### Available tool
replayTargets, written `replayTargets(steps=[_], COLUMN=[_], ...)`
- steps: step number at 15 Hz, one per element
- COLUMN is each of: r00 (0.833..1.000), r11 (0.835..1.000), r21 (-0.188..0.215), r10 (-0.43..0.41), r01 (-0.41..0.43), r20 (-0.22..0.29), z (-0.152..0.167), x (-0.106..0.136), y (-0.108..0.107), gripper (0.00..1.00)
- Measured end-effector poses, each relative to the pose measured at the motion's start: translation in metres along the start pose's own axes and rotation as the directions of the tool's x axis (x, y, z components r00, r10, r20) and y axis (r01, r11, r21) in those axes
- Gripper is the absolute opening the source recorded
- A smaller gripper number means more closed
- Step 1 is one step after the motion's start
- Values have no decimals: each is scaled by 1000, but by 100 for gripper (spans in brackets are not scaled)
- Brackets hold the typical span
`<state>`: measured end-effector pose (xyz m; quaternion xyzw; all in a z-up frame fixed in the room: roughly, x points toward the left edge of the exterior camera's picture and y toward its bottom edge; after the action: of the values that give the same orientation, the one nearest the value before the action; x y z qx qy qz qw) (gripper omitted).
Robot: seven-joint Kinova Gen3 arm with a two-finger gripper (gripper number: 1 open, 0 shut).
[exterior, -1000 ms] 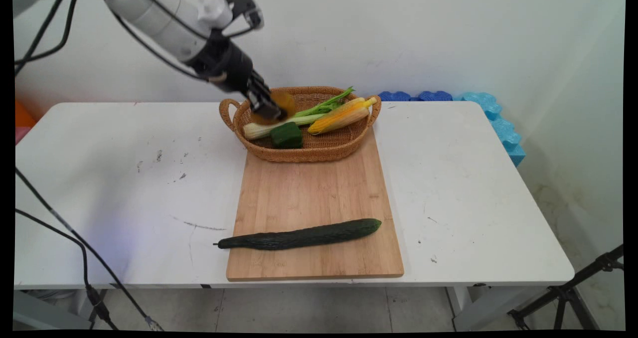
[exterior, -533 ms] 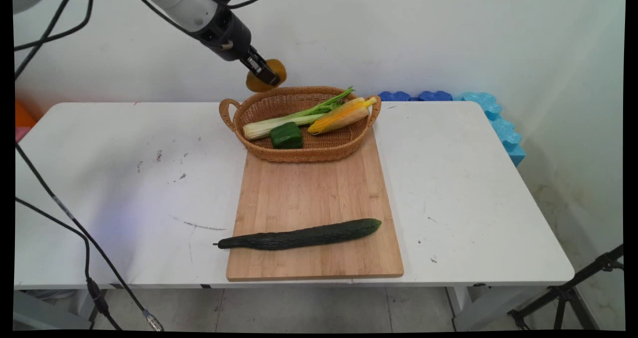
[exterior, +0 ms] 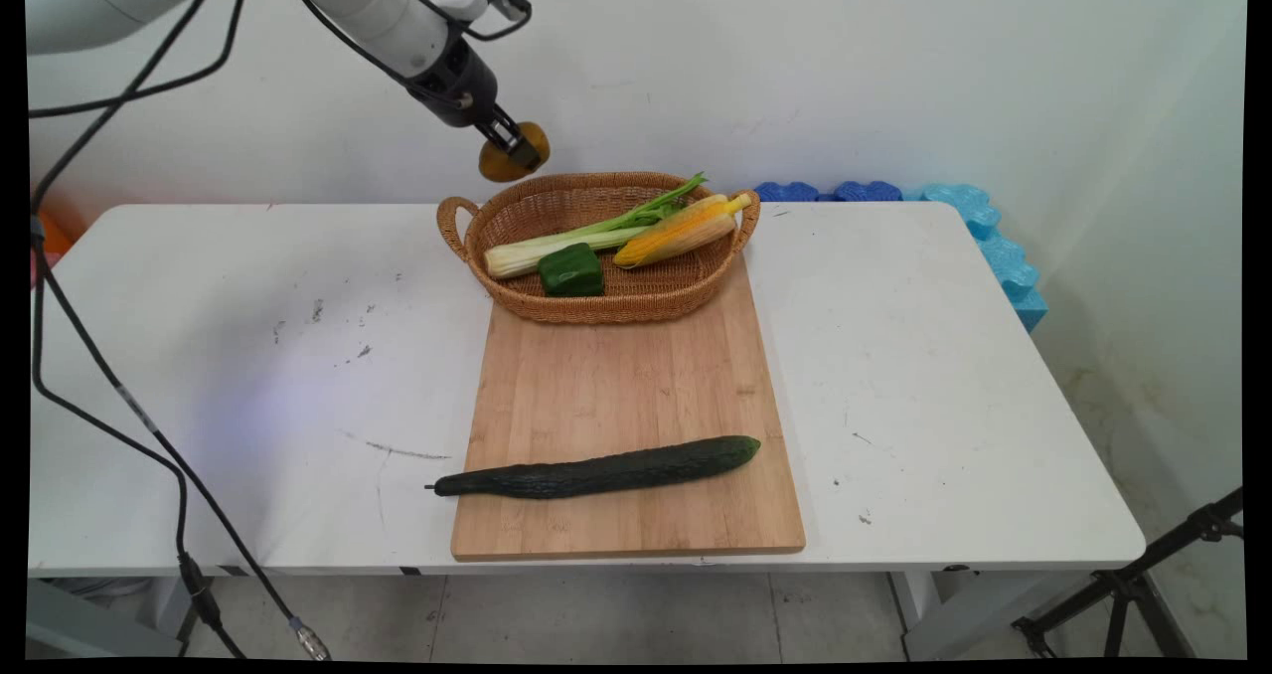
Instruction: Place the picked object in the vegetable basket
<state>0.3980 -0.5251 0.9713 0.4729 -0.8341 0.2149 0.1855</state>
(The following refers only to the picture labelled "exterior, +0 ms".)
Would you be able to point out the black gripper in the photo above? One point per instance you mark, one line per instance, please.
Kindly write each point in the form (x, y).
(459, 83)

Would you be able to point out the brown potato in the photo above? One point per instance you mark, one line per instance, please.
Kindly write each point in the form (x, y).
(502, 165)

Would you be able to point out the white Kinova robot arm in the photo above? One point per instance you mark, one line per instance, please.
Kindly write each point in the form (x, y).
(378, 13)

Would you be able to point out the pale green celery stalk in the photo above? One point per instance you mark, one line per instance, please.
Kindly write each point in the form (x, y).
(556, 245)

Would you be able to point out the green bell pepper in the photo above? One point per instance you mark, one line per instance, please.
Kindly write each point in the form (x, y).
(571, 270)

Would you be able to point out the woven wicker basket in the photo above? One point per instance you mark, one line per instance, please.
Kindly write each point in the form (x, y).
(596, 301)

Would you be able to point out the yellow corn cob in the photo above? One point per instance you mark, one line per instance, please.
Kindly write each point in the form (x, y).
(676, 235)

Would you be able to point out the dark blue foam piece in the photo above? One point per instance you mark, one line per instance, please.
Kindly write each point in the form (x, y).
(785, 192)
(867, 191)

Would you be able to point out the wooden cutting board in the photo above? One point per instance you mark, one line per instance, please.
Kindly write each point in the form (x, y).
(636, 396)

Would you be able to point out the dark green cucumber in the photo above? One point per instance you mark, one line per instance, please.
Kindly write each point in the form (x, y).
(606, 468)

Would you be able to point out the orange object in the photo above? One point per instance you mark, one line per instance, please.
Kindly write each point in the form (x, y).
(50, 237)

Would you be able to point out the light blue foam mat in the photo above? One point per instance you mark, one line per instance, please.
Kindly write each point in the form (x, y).
(1004, 256)

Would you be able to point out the white table leg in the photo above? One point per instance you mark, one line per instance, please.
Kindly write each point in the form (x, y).
(944, 619)

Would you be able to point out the black tripod stand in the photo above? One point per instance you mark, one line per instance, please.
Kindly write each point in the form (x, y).
(1123, 585)

